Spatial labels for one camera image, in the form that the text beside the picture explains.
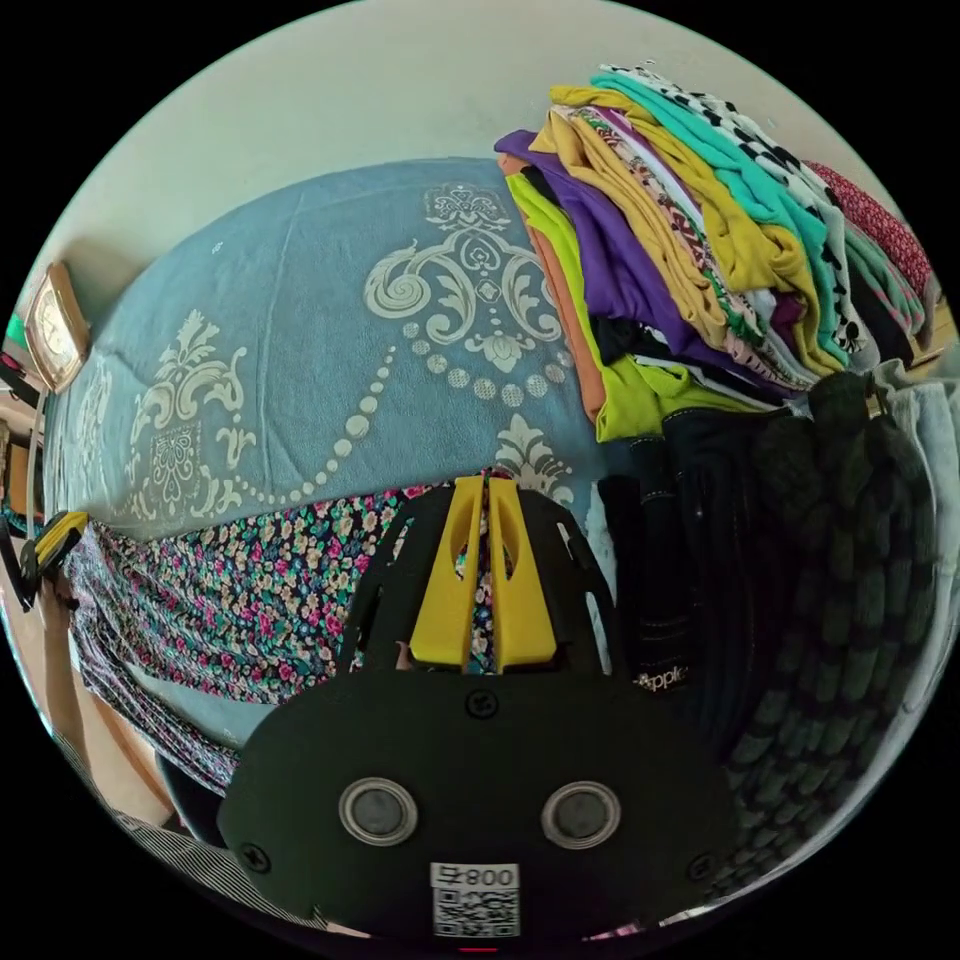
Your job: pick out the floral pants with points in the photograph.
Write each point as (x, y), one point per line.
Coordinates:
(240, 577)

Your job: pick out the person's left hand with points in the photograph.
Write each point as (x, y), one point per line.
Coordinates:
(61, 592)

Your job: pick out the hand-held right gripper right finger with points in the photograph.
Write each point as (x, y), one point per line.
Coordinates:
(525, 607)

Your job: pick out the gold-framed wall clock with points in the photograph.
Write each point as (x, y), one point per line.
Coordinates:
(54, 330)

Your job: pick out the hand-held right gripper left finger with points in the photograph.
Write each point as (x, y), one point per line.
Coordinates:
(448, 600)

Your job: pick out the pile of clothes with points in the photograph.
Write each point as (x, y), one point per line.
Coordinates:
(750, 300)

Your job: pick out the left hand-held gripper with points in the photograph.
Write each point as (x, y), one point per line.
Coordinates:
(21, 570)

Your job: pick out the bed with blue ornament sheet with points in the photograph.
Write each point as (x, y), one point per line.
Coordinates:
(300, 300)

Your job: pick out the person's body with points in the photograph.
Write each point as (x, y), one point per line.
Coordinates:
(195, 855)

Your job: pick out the person's left forearm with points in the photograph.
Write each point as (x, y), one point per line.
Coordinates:
(71, 675)

